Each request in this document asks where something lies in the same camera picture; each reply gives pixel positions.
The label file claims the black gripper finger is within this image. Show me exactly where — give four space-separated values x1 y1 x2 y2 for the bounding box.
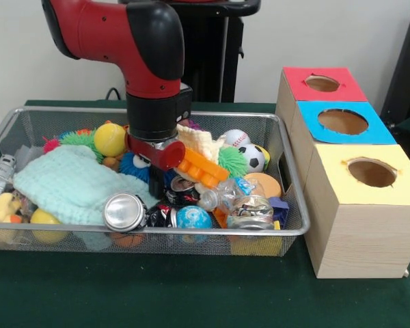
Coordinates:
148 165 158 199
156 167 165 200

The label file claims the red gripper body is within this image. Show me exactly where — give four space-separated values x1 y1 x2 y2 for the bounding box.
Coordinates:
124 133 187 172

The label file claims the wooden box with three holes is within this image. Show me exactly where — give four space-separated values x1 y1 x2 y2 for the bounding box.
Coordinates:
275 66 410 279

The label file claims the orange ice cube tray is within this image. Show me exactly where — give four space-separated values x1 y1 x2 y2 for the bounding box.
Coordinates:
177 147 230 189

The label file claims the yellow ball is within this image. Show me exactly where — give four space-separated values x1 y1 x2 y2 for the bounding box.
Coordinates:
94 123 128 157

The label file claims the orange toy basketball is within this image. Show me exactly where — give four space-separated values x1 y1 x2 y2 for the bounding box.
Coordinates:
111 232 144 249

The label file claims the white baseball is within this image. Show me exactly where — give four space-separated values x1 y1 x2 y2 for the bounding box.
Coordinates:
223 129 252 148

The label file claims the mint knitted cloth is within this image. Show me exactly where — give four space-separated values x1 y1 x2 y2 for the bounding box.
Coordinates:
12 145 160 226

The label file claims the black and white soccer ball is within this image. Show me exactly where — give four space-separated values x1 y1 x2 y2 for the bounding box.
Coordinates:
238 143 267 173

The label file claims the tan round sponge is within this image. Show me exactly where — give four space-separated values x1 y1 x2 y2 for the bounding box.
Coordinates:
244 172 283 199

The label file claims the wire mesh bin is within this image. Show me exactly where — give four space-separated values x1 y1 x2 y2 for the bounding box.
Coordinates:
0 105 311 258

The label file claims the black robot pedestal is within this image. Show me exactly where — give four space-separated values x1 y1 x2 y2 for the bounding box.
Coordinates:
118 0 262 103

